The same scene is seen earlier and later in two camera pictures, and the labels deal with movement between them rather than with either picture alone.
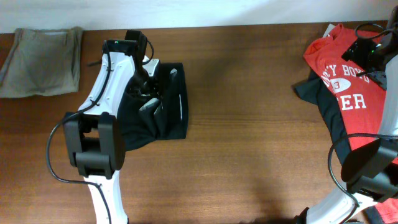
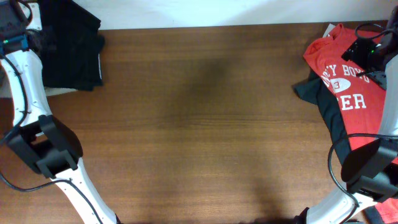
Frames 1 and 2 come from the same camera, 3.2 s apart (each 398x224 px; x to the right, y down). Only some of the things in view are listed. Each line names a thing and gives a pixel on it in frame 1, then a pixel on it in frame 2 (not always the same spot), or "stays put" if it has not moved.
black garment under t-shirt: (313, 90) stays put
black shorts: (165, 118) to (74, 60)
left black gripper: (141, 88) to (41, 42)
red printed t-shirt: (359, 94) stays put
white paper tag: (327, 32) stays put
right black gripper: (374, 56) stays put
